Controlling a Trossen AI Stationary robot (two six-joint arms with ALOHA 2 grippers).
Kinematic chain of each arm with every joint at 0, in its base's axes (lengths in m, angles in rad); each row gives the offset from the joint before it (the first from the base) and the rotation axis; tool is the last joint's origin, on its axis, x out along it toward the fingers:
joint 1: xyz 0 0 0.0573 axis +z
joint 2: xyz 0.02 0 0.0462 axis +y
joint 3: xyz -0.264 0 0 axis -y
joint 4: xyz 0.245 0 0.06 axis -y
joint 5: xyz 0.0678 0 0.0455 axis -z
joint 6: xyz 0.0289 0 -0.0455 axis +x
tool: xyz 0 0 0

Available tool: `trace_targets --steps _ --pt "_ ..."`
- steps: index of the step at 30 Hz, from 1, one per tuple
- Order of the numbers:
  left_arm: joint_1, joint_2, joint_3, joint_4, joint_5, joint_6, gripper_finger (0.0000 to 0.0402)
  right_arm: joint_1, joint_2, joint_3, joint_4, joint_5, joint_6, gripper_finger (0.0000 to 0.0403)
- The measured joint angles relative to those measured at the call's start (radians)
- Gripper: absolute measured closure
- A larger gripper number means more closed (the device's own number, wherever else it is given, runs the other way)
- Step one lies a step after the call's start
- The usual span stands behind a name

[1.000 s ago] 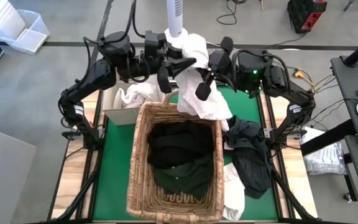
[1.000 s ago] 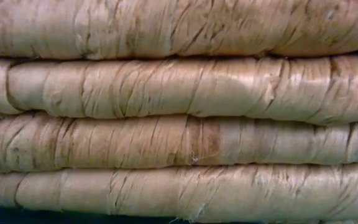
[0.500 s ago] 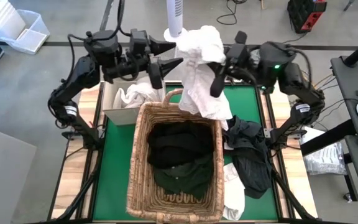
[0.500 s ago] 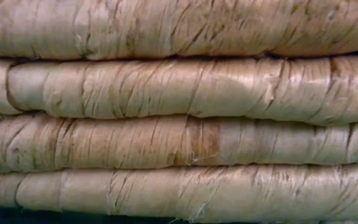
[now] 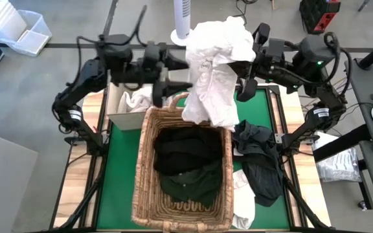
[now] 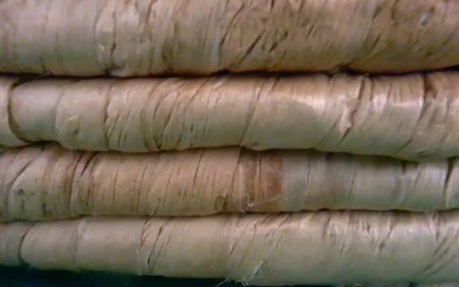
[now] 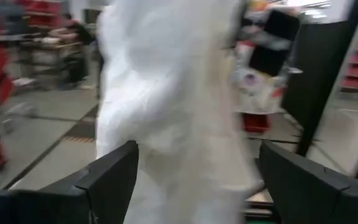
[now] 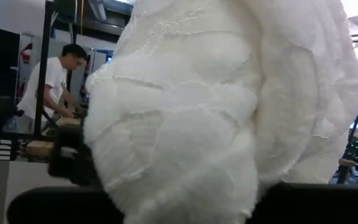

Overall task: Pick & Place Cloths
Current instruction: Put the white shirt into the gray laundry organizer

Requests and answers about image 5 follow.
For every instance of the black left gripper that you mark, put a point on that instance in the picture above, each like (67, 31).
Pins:
(154, 64)

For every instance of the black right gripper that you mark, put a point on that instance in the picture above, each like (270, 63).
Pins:
(267, 63)

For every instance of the white cloth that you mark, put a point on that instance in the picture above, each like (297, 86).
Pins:
(243, 204)
(215, 81)
(131, 102)

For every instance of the black cloth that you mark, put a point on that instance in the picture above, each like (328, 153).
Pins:
(186, 152)

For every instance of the dark grey cloth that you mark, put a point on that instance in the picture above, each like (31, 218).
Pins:
(261, 174)

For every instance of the dark green shirt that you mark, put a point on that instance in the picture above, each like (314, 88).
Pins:
(193, 189)

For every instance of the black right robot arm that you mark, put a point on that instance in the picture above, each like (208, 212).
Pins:
(312, 51)

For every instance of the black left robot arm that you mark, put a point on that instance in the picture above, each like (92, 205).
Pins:
(89, 77)

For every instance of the black table rim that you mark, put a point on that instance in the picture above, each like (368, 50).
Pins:
(276, 97)

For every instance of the white tower fan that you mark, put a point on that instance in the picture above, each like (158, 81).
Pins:
(181, 19)

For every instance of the beige fabric storage box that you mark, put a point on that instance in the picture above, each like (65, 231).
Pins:
(121, 121)

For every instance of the red black toolbox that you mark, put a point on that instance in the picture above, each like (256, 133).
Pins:
(316, 14)

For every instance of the woven wicker basket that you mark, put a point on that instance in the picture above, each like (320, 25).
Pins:
(147, 181)

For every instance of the green table mat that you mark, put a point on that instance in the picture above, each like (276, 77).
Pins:
(118, 181)

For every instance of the clear plastic bag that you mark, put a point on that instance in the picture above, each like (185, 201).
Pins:
(338, 165)

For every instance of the clear plastic bin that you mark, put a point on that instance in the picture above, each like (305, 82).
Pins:
(28, 39)

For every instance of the metal bracket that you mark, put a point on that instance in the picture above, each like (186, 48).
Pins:
(278, 138)

